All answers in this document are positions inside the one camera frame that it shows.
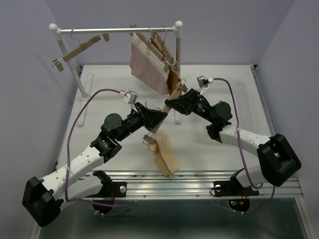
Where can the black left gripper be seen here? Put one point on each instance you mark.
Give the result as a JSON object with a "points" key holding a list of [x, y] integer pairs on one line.
{"points": [[148, 118]]}

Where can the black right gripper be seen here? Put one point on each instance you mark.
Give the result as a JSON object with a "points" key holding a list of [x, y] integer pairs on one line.
{"points": [[185, 103]]}

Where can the beige clip hanger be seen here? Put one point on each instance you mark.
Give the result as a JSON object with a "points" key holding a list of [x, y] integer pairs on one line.
{"points": [[180, 88], [69, 55]]}

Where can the cream beige underwear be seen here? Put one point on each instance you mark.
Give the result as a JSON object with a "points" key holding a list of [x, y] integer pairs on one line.
{"points": [[163, 153]]}

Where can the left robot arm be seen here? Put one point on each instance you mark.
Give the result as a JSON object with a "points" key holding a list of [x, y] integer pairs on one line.
{"points": [[43, 197]]}

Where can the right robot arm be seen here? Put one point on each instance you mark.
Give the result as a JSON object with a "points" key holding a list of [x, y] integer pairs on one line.
{"points": [[277, 160]]}

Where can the brown underwear on rack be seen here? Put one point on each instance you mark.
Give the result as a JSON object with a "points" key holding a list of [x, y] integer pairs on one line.
{"points": [[173, 77]]}

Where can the pink underwear on rack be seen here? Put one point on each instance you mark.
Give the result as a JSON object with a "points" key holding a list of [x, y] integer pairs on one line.
{"points": [[148, 68]]}

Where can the beige hanger with pink underwear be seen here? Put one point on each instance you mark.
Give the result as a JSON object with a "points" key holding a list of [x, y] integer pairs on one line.
{"points": [[149, 47]]}

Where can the beige hanger with brown underwear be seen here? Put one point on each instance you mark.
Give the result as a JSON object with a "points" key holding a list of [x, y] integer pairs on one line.
{"points": [[164, 49]]}

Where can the empty beige clip hanger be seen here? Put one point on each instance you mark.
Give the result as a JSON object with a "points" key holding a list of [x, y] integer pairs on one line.
{"points": [[69, 55]]}

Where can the clear plastic basket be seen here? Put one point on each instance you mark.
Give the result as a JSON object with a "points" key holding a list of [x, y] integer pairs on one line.
{"points": [[219, 91]]}

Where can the white clothes rack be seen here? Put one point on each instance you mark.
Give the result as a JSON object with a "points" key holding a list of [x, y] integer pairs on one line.
{"points": [[85, 89]]}

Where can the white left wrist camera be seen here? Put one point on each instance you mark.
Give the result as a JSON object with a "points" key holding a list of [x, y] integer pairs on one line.
{"points": [[130, 97]]}

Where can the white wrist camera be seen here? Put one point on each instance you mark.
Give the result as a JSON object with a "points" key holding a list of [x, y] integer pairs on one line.
{"points": [[203, 83], [130, 97]]}

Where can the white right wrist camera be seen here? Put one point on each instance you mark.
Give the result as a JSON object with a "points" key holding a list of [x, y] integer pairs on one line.
{"points": [[203, 83]]}

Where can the aluminium mounting rail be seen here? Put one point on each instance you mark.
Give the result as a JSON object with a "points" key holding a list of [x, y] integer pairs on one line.
{"points": [[188, 185]]}

